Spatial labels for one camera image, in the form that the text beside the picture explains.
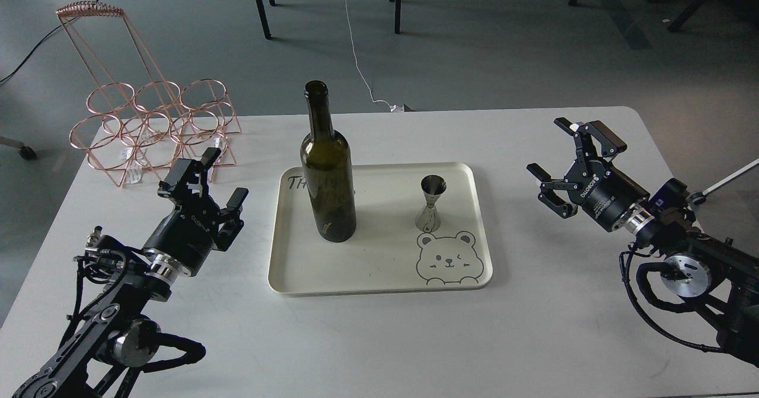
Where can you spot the cream bear serving tray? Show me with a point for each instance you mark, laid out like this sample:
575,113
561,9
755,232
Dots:
387,252

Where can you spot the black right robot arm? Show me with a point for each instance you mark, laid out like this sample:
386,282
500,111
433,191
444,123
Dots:
696,274

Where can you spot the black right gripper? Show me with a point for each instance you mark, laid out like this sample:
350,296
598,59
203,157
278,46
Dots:
603,192

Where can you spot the copper wire wine rack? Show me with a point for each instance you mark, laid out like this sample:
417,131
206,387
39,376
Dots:
140,121

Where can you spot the white chair base leg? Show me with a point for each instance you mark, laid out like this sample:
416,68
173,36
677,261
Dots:
698,198

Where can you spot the chair caster at left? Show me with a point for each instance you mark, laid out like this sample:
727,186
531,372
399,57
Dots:
25,151

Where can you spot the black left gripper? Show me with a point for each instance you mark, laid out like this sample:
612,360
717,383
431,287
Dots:
181,242

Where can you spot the silver metal jigger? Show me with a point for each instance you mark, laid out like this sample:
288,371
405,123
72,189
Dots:
433,187

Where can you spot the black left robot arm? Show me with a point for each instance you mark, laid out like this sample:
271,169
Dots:
108,338

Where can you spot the dark green wine bottle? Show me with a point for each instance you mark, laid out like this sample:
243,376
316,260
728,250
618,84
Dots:
325,158

